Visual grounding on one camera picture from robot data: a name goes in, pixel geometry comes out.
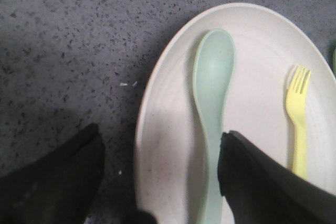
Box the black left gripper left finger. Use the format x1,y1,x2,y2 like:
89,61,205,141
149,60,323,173
1,124,105,223

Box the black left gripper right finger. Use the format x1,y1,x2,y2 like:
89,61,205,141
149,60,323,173
218,131,335,223

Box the white round plate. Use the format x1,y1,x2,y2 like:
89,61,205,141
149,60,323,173
134,3,335,223

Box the yellow plastic fork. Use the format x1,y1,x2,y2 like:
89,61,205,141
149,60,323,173
285,66,311,179

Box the pale green plastic spoon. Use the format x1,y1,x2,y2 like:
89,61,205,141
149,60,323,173
192,29,235,223

